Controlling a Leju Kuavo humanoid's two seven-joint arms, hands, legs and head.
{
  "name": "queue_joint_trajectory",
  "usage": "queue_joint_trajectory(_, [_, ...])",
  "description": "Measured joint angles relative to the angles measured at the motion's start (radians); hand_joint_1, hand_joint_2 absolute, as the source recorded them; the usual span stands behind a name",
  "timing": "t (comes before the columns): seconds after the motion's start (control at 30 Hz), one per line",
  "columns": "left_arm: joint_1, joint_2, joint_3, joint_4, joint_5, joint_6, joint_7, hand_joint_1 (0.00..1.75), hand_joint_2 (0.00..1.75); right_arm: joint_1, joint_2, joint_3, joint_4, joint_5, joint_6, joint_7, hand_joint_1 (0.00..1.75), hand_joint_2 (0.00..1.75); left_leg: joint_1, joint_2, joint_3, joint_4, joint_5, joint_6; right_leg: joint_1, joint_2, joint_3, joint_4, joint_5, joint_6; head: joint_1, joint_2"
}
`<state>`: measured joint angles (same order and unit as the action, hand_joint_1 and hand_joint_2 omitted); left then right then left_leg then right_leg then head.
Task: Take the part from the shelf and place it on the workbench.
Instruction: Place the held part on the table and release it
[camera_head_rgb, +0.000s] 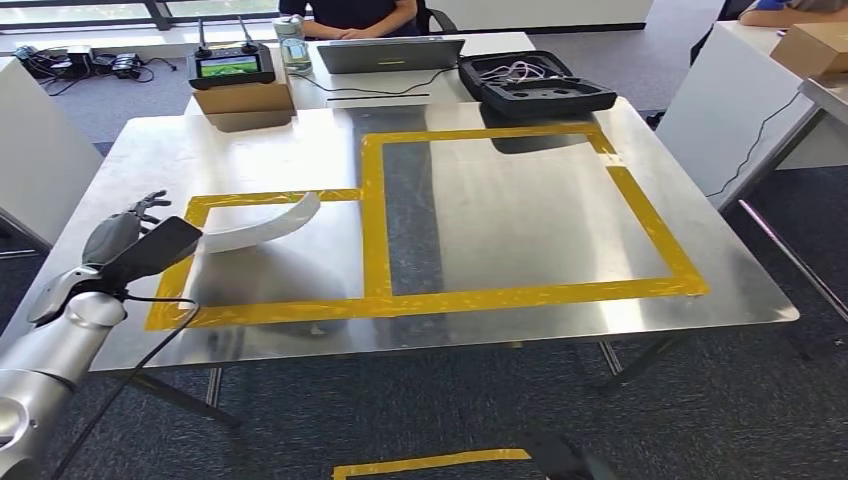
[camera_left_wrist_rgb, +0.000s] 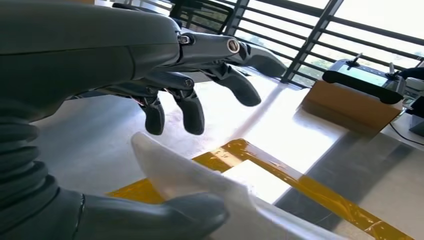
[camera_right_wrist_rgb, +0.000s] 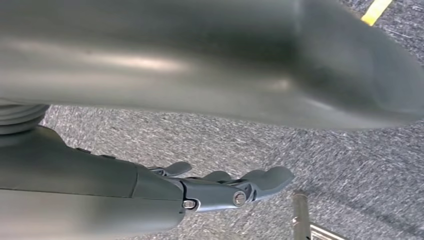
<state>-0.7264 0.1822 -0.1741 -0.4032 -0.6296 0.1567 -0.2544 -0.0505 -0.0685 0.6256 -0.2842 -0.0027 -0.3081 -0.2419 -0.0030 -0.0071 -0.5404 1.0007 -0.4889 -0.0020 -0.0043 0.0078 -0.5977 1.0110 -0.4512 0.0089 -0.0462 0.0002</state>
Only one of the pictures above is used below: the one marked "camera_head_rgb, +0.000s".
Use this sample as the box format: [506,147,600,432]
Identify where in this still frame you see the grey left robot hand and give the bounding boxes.
[80,190,172,266]

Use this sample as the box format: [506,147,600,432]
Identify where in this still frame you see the white plastic car part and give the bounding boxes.
[196,192,323,255]

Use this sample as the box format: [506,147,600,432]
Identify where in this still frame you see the stainless steel workbench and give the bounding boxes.
[0,97,801,431]

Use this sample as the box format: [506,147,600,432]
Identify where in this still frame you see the stainless steel table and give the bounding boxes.
[0,205,54,261]
[735,76,848,326]

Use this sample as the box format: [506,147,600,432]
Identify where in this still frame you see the cardboard box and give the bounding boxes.
[769,21,848,82]
[192,47,297,119]

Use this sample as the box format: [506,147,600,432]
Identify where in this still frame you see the black remote controller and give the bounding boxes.
[187,16,277,91]

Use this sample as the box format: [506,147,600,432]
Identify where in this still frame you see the clear water bottle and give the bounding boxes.
[272,14,314,74]

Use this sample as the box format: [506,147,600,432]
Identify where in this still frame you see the grey laptop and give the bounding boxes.
[316,37,467,75]

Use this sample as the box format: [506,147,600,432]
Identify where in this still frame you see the yellow floor tape square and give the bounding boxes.
[331,448,533,480]

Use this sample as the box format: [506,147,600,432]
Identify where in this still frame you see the black office chair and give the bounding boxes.
[688,0,757,68]
[415,0,460,36]

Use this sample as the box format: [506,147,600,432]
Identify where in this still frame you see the black foam case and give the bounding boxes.
[458,50,619,121]

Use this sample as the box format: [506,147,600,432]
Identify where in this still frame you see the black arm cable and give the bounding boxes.
[49,294,200,480]

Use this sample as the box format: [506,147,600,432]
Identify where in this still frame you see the black cable pile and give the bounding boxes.
[13,44,179,97]

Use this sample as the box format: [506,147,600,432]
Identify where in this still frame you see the black laptop cable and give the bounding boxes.
[288,62,462,97]

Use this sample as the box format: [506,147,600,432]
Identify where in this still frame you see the white cable coil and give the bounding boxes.
[480,60,564,85]

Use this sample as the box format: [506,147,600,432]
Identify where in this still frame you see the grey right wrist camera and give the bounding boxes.
[523,433,586,480]

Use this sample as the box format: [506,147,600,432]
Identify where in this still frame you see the black desk cable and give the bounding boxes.
[705,91,804,199]

